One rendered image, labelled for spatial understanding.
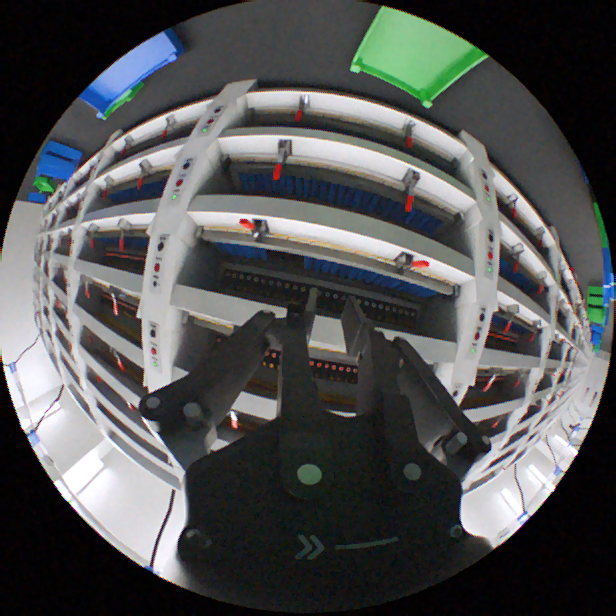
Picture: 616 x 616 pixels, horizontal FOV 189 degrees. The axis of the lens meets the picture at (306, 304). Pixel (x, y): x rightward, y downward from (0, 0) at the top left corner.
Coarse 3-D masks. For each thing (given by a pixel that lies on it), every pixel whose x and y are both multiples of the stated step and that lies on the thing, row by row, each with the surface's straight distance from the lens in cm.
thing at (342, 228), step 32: (192, 224) 43; (224, 224) 39; (288, 224) 33; (320, 224) 31; (352, 224) 32; (384, 224) 35; (384, 256) 37; (416, 256) 36; (448, 256) 41; (352, 288) 48
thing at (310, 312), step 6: (312, 288) 19; (312, 294) 17; (312, 300) 15; (306, 306) 14; (312, 306) 14; (306, 312) 13; (312, 312) 13; (306, 318) 13; (312, 318) 13; (306, 324) 13; (312, 324) 13; (306, 330) 13
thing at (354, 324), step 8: (352, 296) 19; (352, 304) 17; (344, 312) 19; (352, 312) 16; (360, 312) 15; (344, 320) 18; (352, 320) 15; (360, 320) 14; (344, 328) 18; (352, 328) 15; (360, 328) 13; (344, 336) 17; (352, 336) 14; (360, 336) 14; (352, 344) 14; (360, 344) 14; (352, 352) 14
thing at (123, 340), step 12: (84, 312) 90; (84, 324) 92; (96, 324) 78; (108, 324) 97; (120, 324) 90; (108, 336) 69; (120, 336) 64; (132, 336) 74; (120, 348) 63; (132, 348) 58; (120, 360) 71; (132, 360) 58; (144, 372) 55; (144, 384) 56
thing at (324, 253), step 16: (208, 240) 43; (224, 240) 40; (240, 240) 38; (272, 240) 36; (288, 240) 35; (320, 256) 35; (336, 256) 35; (352, 256) 36; (384, 272) 37; (416, 272) 41; (432, 288) 44; (448, 288) 46
